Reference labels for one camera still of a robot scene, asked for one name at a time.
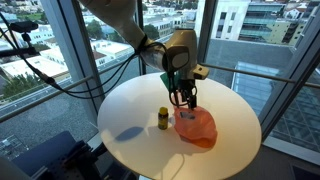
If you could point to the blue mentos packet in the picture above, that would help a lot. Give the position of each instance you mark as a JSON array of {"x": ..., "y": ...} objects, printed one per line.
[{"x": 187, "y": 115}]

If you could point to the black camera on stand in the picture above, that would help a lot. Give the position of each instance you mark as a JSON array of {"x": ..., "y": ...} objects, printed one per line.
[{"x": 23, "y": 26}]

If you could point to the dark window mullion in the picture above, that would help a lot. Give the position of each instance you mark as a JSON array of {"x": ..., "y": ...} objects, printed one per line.
[{"x": 76, "y": 50}]

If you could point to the yellow supplement bottle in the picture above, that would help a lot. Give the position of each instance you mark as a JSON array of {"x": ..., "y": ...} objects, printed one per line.
[{"x": 163, "y": 120}]

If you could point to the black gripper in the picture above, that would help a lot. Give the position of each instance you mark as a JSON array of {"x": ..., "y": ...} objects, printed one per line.
[{"x": 186, "y": 86}]

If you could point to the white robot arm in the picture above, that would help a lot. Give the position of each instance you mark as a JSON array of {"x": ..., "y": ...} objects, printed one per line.
[{"x": 116, "y": 16}]

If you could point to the blue base platform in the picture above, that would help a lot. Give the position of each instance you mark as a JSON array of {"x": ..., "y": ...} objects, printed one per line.
[{"x": 50, "y": 153}]

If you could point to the orange plastic bag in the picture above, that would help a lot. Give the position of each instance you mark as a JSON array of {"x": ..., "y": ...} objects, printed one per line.
[{"x": 200, "y": 128}]

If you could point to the orange round plastic item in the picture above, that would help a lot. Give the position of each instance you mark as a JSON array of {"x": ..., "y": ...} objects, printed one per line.
[{"x": 201, "y": 142}]

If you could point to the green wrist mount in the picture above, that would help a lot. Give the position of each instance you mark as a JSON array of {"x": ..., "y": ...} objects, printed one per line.
[{"x": 168, "y": 81}]

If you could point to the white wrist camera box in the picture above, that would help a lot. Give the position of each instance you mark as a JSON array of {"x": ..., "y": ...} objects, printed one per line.
[{"x": 201, "y": 71}]

